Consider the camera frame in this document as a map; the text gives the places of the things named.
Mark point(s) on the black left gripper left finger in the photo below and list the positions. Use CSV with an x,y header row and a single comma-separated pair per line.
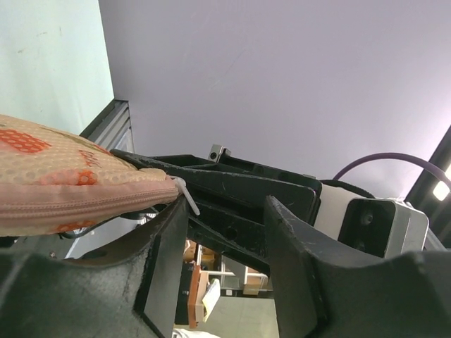
x,y
127,288

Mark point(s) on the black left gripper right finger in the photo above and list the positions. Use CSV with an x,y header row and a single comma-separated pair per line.
x,y
323,288

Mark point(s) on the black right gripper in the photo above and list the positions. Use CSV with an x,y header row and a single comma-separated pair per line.
x,y
230,194

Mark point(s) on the pink tulip mesh laundry bag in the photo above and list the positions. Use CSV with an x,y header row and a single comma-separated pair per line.
x,y
54,181

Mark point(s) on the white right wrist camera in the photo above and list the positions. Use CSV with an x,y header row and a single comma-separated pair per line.
x,y
380,227

